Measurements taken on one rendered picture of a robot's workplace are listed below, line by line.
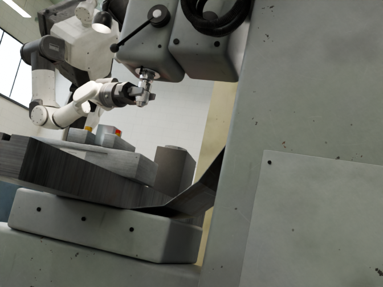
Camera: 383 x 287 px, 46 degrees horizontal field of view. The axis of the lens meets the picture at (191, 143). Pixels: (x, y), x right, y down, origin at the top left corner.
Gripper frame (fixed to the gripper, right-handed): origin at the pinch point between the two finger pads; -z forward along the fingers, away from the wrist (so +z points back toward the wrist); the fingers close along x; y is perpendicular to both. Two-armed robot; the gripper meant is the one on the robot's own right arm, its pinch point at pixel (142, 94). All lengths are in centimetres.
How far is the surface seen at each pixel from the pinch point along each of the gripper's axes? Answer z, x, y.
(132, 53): -1.9, -9.8, -9.7
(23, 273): 7, -21, 62
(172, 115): 672, 703, -234
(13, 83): 968, 422, -221
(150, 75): -2.2, -0.7, -6.2
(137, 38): -2.1, -9.8, -15.0
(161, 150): 8.3, 22.8, 13.6
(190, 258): -21, 17, 48
